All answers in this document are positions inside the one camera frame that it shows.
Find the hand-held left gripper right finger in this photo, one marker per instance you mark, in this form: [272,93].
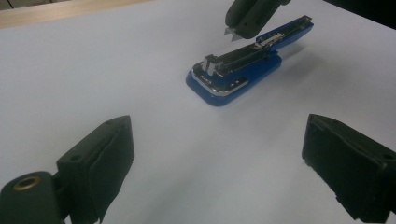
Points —
[348,168]

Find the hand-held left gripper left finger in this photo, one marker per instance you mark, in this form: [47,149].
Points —
[99,165]

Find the blue stapler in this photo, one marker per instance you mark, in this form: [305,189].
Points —
[236,71]

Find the white table cover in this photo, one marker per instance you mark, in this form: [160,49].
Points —
[155,93]

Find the wooden table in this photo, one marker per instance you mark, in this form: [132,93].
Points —
[62,12]

